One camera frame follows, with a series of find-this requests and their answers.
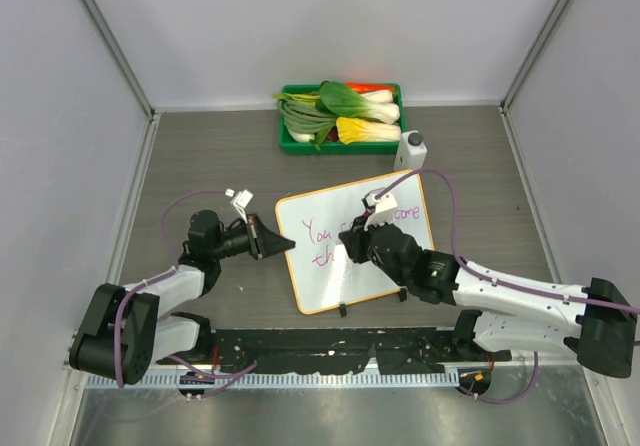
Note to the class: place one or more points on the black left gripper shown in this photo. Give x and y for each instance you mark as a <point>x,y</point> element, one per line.
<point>262,242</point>

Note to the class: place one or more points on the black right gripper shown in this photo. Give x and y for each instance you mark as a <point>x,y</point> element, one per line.
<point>354,241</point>

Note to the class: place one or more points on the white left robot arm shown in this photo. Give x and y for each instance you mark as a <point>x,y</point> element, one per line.
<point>126,329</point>

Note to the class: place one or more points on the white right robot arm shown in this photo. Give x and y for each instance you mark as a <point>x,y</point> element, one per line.
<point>595,322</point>

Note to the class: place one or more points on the green plastic tray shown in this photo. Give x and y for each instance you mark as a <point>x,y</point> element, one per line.
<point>327,141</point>

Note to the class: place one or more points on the white plastic bottle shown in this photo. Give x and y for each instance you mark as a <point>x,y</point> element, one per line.
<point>411,151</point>

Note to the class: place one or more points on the yellow-leaf cabbage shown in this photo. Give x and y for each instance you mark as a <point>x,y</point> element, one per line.
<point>355,130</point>

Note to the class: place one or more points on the white radish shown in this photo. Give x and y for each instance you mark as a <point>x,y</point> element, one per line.
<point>302,137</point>

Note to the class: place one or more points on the green long beans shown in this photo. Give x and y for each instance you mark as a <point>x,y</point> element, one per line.
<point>304,113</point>

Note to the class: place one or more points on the green bok choy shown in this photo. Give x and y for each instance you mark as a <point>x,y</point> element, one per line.
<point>345,102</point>

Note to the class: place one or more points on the orange carrot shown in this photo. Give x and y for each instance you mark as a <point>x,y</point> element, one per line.
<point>370,87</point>

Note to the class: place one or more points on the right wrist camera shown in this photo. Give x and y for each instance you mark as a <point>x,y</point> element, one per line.
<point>384,206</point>

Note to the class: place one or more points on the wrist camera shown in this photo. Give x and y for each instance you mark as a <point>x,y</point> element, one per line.
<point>239,200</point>
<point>384,206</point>

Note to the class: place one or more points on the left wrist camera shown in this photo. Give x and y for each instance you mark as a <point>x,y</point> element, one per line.
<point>239,200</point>

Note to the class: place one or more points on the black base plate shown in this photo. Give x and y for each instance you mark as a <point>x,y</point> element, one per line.
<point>336,351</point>

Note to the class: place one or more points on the white slotted cable duct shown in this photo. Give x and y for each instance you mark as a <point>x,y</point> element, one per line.
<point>369,378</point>

